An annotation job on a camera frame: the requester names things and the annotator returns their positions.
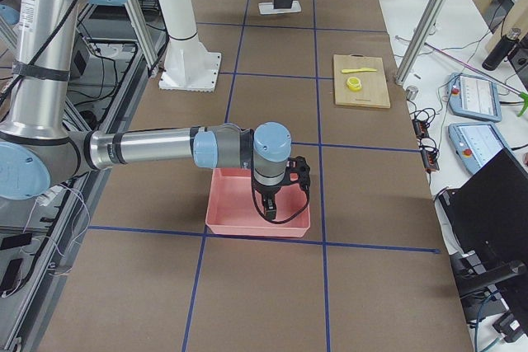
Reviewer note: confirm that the black water bottle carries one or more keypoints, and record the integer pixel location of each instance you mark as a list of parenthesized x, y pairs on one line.
[(502, 49)]

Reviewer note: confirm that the pink plastic bin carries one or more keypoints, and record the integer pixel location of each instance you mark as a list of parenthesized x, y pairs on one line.
[(234, 210)]

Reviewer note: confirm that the wooden cutting board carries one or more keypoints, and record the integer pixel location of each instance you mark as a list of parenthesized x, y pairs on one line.
[(374, 92)]

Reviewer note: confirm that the yellow plastic knife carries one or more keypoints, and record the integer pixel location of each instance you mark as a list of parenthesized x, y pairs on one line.
[(358, 70)]

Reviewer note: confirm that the lower teach pendant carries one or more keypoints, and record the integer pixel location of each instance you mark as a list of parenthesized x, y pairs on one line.
[(476, 143)]

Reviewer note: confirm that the teach pendant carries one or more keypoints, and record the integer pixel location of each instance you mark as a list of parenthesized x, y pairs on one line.
[(476, 143), (473, 97)]

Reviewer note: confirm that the black monitor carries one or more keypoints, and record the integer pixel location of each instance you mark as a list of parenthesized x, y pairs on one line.
[(488, 213)]

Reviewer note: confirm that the upper teach pendant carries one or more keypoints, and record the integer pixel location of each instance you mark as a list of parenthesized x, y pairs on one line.
[(473, 97)]

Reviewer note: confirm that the green tipped grabber stick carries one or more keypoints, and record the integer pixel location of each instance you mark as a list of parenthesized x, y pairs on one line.
[(522, 95)]

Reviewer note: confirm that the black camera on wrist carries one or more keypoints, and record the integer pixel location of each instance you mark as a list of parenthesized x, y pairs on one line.
[(297, 172)]

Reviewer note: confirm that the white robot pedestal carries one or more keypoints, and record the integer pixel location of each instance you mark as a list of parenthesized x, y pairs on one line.
[(188, 65)]

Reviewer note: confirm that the aluminium frame post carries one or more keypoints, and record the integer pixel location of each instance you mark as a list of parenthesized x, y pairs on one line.
[(418, 40)]

